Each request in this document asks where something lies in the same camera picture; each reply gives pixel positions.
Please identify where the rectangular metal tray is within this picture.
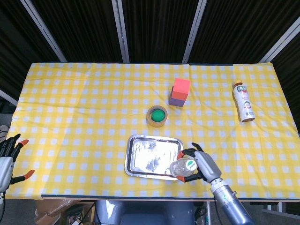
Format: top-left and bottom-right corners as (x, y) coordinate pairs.
(124, 134), (184, 181)

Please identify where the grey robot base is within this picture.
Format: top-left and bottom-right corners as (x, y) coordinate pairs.
(94, 199), (195, 225)

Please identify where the clear brown tape roll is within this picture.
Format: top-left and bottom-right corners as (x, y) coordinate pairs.
(146, 105), (168, 128)

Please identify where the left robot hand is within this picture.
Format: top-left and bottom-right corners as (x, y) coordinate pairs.
(0, 133), (36, 193)

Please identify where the brown cardboard box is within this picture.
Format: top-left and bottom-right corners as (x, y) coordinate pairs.
(34, 199), (95, 225)

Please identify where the orange foam block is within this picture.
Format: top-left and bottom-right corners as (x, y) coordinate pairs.
(172, 78), (191, 101)

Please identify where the white labelled drink bottle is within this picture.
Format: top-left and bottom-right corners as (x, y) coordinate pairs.
(232, 80), (255, 123)

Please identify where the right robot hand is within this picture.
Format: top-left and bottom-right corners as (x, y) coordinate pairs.
(176, 142), (222, 184)

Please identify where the purple foam block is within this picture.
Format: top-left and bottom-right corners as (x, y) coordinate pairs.
(168, 86), (186, 108)

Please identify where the yellow white checked tablecloth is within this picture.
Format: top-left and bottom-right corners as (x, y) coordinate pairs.
(6, 61), (300, 200)

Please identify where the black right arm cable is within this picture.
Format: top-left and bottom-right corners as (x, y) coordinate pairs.
(212, 192), (222, 225)

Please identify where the clear bottle green cap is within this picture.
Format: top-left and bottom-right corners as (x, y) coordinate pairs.
(170, 158), (199, 181)

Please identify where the green ball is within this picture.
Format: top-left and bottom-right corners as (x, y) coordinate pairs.
(151, 110), (165, 122)

